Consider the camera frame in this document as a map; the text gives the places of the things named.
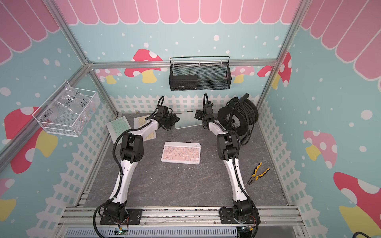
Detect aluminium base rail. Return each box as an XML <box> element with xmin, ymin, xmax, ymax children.
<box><xmin>56</xmin><ymin>205</ymin><xmax>304</xmax><ymax>238</ymax></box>

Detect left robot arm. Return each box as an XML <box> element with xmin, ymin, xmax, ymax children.
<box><xmin>93</xmin><ymin>105</ymin><xmax>179</xmax><ymax>227</ymax></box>

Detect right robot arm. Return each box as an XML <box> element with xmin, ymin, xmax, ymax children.
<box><xmin>195</xmin><ymin>93</ymin><xmax>261</xmax><ymax>227</ymax></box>

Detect green key keyboard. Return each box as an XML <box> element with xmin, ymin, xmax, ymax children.
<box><xmin>106</xmin><ymin>116</ymin><xmax>131</xmax><ymax>144</ymax></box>

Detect clear wire wall basket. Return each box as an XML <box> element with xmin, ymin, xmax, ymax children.
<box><xmin>32</xmin><ymin>81</ymin><xmax>101</xmax><ymax>137</ymax></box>

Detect black mesh wall basket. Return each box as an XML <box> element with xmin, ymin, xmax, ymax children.
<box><xmin>169</xmin><ymin>56</ymin><xmax>232</xmax><ymax>91</ymax></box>

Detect black box in basket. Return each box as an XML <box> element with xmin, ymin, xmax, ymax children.
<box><xmin>169</xmin><ymin>75</ymin><xmax>198</xmax><ymax>91</ymax></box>

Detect yellow key keyboard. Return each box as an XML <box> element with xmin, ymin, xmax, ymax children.
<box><xmin>134</xmin><ymin>116</ymin><xmax>156</xmax><ymax>141</ymax></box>

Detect yellow black pliers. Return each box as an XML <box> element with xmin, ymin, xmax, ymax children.
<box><xmin>247</xmin><ymin>162</ymin><xmax>270</xmax><ymax>185</ymax></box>

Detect black cable reel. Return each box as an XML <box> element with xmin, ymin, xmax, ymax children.
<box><xmin>217</xmin><ymin>93</ymin><xmax>259</xmax><ymax>145</ymax></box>

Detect white key keyboard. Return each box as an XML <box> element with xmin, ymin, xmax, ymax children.
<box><xmin>175</xmin><ymin>112</ymin><xmax>202</xmax><ymax>130</ymax></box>

